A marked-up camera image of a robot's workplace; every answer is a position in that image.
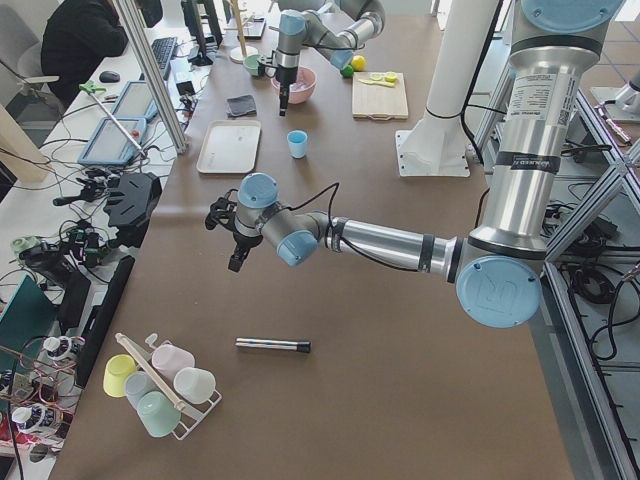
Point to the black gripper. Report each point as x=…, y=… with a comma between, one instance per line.
x=285, y=78
x=244, y=239

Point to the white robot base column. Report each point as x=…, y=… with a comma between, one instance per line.
x=436, y=145

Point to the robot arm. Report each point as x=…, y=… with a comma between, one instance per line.
x=301, y=25
x=496, y=267

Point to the pink bowl of ice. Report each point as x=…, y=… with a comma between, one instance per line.
x=302, y=89

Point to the light blue plastic cup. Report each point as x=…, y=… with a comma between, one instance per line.
x=297, y=141

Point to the yellow plastic cup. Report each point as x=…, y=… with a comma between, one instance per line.
x=117, y=369

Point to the grey-blue plastic cup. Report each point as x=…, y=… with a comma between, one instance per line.
x=137, y=385

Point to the mint green plastic cup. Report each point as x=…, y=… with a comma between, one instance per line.
x=158, y=414

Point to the green ceramic bowl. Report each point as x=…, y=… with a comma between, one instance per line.
x=254, y=66

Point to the grey folded cloth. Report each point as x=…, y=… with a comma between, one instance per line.
x=241, y=106

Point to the wooden mug tree stand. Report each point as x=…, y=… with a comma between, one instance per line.
x=243, y=50

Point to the green lime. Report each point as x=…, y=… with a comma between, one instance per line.
x=347, y=72

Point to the cream rabbit tray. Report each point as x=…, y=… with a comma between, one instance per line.
x=229, y=147

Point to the whole yellow lemon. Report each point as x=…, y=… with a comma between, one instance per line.
x=358, y=63

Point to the wooden cutting board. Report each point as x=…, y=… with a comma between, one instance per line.
x=379, y=103

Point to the yellow plastic knife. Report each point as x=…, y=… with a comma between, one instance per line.
x=381, y=83

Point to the lemon half near edge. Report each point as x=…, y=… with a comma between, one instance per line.
x=389, y=77

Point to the steel muddler with black tip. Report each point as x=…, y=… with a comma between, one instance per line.
x=301, y=346

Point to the black angular device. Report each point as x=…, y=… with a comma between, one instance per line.
x=130, y=204

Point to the black keyboard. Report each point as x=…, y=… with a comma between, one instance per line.
x=163, y=51

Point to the blue teach pendant far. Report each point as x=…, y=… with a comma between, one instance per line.
x=135, y=100

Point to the blue teach pendant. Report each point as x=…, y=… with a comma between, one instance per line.
x=135, y=100
x=109, y=147

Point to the blue teach pendant near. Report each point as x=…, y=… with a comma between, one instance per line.
x=109, y=147

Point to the black computer mouse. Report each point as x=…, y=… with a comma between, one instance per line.
x=109, y=77

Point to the seated person in black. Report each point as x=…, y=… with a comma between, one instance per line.
x=77, y=37

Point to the white wire cup rack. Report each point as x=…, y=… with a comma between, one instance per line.
x=191, y=414

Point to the aluminium frame post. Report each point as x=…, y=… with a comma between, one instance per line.
x=133, y=26

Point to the copper wire bottle rack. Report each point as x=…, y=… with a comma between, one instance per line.
x=38, y=388

